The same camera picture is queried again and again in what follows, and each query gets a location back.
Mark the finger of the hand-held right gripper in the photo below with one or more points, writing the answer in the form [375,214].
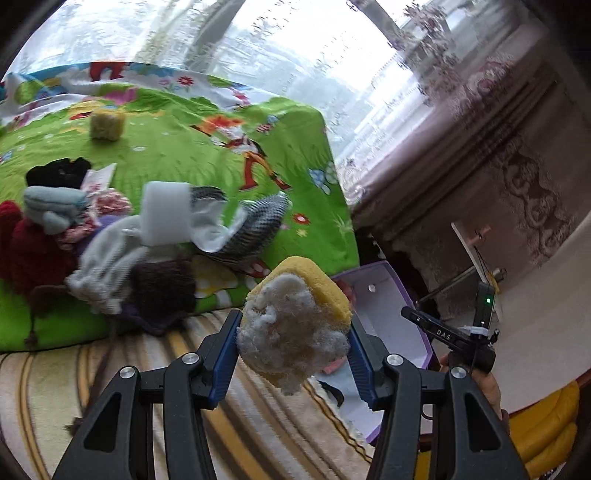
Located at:
[415,317]

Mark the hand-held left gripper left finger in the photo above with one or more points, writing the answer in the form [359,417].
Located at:
[224,364]

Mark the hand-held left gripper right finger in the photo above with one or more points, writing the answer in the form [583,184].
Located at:
[362,369]

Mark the purple storage box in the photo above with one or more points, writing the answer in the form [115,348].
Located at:
[388,300]

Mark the yellow sponge with white fluff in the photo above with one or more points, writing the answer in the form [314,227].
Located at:
[323,295]

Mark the brown knitted cloth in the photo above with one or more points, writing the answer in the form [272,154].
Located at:
[161,286]

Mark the person's right hand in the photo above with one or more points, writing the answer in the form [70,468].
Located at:
[489,392]

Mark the pink towel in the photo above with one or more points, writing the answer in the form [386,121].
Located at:
[333,368]

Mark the purple knitted cloth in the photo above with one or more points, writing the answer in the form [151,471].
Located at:
[157,323]

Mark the striped terry towel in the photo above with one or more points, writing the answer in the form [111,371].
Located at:
[277,424]

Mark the white board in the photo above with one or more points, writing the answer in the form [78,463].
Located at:
[468,249]

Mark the yellow cushion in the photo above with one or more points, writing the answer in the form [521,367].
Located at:
[549,424]

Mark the white foam block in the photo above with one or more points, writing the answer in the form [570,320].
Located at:
[166,212]

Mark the patterned brown curtain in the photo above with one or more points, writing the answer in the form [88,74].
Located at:
[531,184]

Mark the pink floral cloth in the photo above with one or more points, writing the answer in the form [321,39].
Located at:
[113,203]

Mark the dark red knitted hat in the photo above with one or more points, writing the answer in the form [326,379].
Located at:
[32,258]

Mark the green cartoon printed bedsheet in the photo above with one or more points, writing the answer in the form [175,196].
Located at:
[184,147]

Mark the white paper card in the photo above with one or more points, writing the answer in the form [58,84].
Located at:
[99,177]

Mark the light blue towel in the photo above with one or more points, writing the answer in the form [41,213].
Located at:
[51,205]

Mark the black knitted cloth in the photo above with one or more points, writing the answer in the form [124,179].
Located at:
[57,173]

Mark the small yellow sponge block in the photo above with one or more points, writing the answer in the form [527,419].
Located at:
[107,125]

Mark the white lace sheer curtain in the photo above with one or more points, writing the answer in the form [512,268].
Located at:
[231,46]

